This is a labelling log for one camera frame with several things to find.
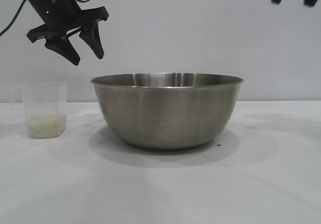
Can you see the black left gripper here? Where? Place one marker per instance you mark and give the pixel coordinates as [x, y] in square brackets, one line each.
[60, 14]

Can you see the clear plastic measuring cup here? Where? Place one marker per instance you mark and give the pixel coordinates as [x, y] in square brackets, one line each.
[42, 98]

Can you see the white uncooked rice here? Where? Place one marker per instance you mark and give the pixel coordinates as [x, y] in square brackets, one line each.
[46, 126]

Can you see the stainless steel mixing bowl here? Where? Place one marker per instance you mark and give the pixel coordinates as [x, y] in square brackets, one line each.
[166, 113]

